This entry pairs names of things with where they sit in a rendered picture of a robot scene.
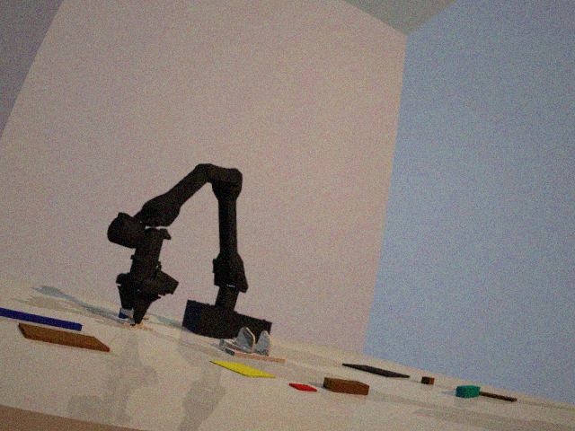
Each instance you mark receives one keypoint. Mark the dark blue flat bar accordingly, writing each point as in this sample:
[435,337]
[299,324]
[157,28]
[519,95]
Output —
[39,319]

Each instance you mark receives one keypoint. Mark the brown rectangular block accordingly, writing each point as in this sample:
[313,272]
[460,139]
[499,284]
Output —
[341,386]

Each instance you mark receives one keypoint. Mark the brown flat plate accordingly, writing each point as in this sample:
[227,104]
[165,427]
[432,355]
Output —
[61,337]

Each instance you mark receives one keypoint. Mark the yellow flat plate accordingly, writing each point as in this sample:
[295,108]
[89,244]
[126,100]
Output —
[242,369]

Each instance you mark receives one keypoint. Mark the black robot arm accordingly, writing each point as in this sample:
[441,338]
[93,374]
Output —
[228,268]

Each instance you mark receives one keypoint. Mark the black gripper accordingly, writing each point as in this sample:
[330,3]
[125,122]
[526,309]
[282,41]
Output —
[141,277]

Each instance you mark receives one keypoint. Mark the teal block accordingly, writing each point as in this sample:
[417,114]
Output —
[465,391]

